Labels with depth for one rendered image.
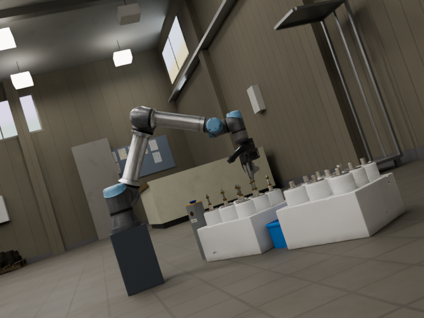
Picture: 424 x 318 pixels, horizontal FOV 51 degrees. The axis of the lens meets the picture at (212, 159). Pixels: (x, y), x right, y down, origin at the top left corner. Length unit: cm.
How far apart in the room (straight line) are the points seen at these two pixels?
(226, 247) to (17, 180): 1086
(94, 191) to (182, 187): 553
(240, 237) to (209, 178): 504
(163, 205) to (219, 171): 107
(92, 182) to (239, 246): 1032
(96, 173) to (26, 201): 195
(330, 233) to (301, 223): 13
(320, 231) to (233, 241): 50
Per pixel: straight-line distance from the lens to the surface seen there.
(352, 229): 182
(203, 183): 714
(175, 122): 218
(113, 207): 223
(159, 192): 700
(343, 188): 183
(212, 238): 230
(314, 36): 554
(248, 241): 214
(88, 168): 1245
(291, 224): 196
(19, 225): 1275
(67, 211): 1263
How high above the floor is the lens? 36
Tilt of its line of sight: 4 degrees up
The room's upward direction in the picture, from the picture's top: 18 degrees counter-clockwise
